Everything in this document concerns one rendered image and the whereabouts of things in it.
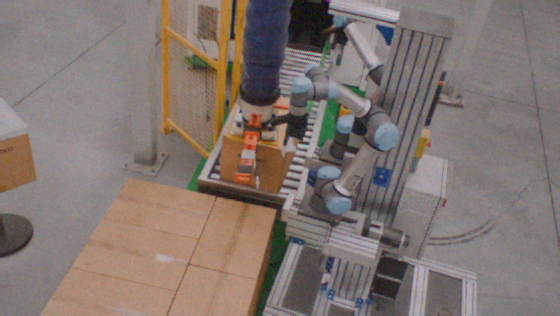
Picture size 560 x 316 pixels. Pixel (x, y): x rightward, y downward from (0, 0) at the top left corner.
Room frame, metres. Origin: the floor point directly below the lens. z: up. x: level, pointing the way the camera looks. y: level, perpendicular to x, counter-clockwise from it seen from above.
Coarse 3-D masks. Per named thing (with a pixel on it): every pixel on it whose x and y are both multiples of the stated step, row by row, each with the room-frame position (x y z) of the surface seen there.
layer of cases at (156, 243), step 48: (144, 192) 2.65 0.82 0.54; (192, 192) 2.71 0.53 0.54; (96, 240) 2.19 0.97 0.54; (144, 240) 2.24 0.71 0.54; (192, 240) 2.30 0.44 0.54; (240, 240) 2.35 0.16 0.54; (96, 288) 1.86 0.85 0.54; (144, 288) 1.90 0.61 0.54; (192, 288) 1.95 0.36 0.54; (240, 288) 2.00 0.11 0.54
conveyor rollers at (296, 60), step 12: (288, 48) 4.95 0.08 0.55; (288, 60) 4.74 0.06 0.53; (300, 60) 4.76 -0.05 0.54; (312, 60) 4.81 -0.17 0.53; (324, 60) 4.82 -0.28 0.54; (288, 72) 4.49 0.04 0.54; (300, 72) 4.55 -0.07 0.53; (288, 84) 4.30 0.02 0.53; (288, 96) 4.12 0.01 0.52; (312, 108) 3.94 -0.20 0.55; (312, 120) 3.76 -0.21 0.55; (300, 144) 3.41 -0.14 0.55; (300, 156) 3.29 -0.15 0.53; (216, 168) 2.99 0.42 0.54; (300, 168) 3.13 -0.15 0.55; (288, 192) 2.86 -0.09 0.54
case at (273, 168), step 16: (224, 144) 2.83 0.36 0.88; (240, 144) 2.81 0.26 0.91; (256, 144) 2.79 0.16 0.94; (224, 160) 2.82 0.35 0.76; (240, 160) 2.81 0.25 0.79; (256, 160) 2.79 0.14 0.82; (272, 160) 2.77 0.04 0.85; (288, 160) 3.00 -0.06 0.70; (224, 176) 2.82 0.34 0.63; (272, 176) 2.77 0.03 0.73
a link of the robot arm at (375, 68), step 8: (336, 16) 2.80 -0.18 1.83; (336, 24) 2.79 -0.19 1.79; (344, 24) 2.78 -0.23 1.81; (352, 24) 2.78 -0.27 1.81; (352, 32) 2.75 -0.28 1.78; (360, 32) 2.76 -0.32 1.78; (352, 40) 2.73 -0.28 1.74; (360, 40) 2.72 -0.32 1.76; (360, 48) 2.70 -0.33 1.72; (368, 48) 2.70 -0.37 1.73; (360, 56) 2.69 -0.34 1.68; (368, 56) 2.67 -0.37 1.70; (368, 64) 2.65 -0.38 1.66; (376, 64) 2.64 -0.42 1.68; (368, 72) 2.67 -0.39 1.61; (376, 72) 2.61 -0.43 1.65; (376, 80) 2.60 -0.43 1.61
